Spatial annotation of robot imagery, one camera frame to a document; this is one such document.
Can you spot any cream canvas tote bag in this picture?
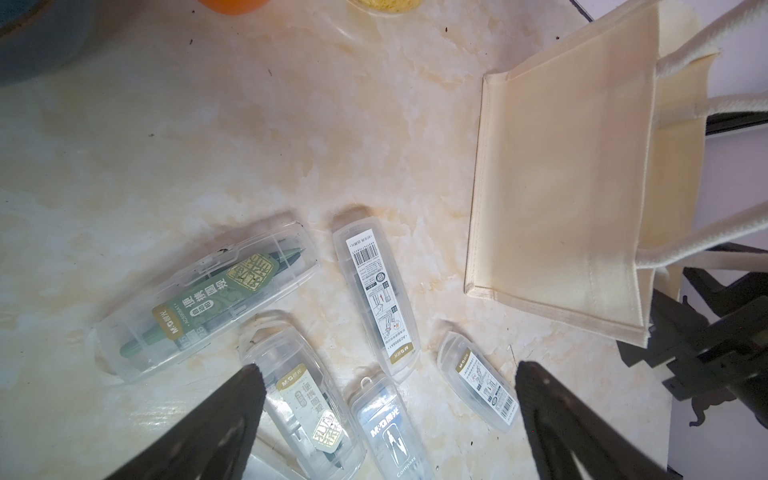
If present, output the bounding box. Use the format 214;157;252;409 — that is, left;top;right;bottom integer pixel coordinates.
465;1;767;347

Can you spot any orange plastic cup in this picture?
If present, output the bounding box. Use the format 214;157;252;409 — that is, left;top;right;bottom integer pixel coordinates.
199;0;269;16

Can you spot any blue label compass case right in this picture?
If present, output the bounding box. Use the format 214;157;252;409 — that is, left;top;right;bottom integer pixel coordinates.
350;371;434;480

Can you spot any red lid corn flake jar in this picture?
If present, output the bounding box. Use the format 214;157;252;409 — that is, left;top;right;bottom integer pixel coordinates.
349;0;422;15

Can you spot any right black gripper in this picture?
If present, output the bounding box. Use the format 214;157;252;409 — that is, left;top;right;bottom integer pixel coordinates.
617;268;768;429

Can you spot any dark blue ceramic bowl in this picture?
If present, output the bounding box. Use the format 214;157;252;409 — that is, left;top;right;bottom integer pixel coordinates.
1;0;95;86

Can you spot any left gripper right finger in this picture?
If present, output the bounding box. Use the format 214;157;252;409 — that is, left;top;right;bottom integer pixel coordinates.
515;361;672;479

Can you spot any gold label compass case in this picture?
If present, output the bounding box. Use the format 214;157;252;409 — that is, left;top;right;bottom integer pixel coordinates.
239;311;366;479

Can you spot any barcode label compass case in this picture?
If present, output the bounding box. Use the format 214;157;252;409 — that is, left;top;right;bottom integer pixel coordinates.
333;216;421;384

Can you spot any blue label compass case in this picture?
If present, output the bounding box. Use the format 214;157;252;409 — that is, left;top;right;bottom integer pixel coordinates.
350;371;434;480
242;454;303;480

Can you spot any blue label compass case lower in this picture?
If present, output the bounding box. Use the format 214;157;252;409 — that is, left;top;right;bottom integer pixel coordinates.
242;454;303;480

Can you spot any green label compass case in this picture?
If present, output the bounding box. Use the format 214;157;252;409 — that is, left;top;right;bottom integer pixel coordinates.
89;221;319;384

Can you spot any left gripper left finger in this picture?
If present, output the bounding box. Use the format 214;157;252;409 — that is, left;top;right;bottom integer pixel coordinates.
109;364;266;479

